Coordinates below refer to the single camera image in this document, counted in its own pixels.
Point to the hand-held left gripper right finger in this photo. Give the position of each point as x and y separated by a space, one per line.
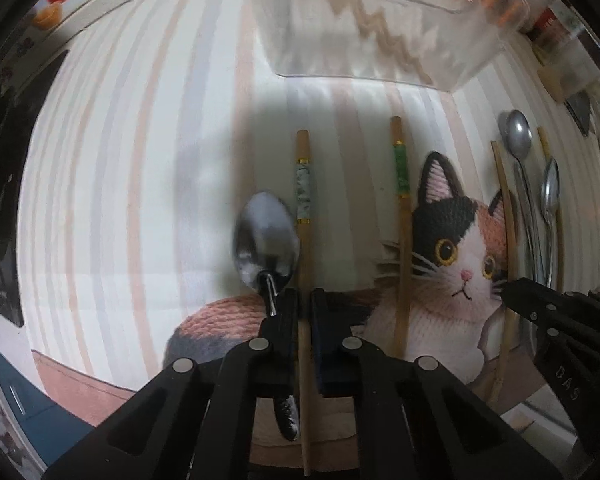
321 330

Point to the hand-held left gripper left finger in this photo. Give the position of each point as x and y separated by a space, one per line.
286 320

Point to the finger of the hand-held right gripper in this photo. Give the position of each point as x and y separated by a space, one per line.
540 300

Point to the large metal spoon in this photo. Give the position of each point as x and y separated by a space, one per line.
265 240

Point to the bamboo chopstick with grey band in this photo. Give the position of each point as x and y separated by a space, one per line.
304 200

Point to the plain bamboo chopstick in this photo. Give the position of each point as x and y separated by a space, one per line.
505 220
560 240

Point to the small metal spoon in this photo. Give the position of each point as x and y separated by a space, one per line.
550 190

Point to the bamboo chopstick with green band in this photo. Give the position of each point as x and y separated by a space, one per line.
399 175

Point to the striped cat-print mat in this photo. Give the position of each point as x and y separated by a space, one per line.
130 200

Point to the clear plastic cup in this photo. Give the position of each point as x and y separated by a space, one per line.
535 0

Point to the clear plastic container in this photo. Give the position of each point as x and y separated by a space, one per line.
370 25

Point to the fruit-printed white box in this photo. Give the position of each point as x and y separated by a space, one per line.
45 25

